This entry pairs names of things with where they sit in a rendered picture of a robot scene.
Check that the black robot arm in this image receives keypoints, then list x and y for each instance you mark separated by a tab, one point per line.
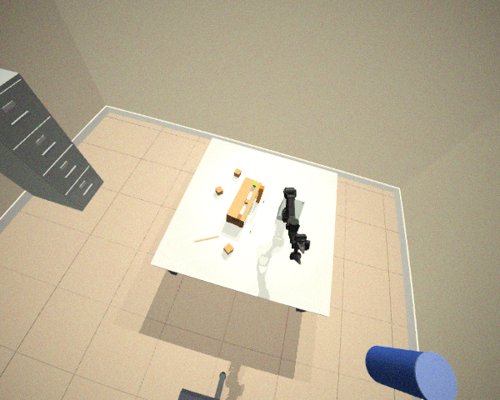
288	214

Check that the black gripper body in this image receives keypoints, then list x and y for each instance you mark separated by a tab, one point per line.
293	239

